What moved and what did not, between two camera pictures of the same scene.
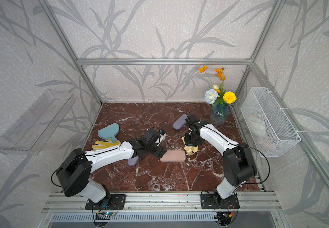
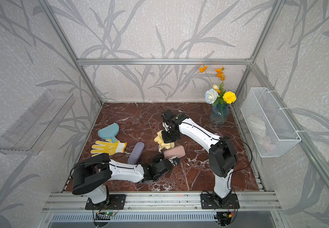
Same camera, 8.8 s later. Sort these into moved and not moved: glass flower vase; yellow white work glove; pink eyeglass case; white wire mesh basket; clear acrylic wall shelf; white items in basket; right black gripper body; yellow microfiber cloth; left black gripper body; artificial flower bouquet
Moved: left black gripper body; right black gripper body; yellow microfiber cloth; pink eyeglass case
Not moved: white wire mesh basket; yellow white work glove; clear acrylic wall shelf; white items in basket; glass flower vase; artificial flower bouquet
